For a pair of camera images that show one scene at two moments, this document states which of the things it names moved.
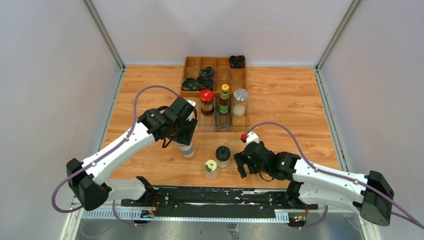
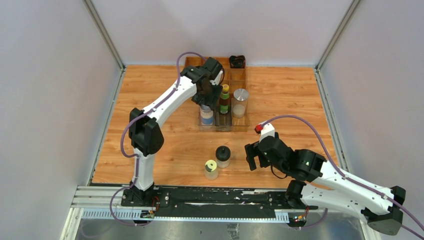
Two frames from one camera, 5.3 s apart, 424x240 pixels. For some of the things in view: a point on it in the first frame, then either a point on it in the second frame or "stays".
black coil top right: (237, 62) stays
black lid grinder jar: (223, 154) stays
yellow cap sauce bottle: (224, 99) stays
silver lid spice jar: (188, 151) to (206, 115)
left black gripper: (186, 137) to (211, 100)
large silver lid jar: (240, 102) stays
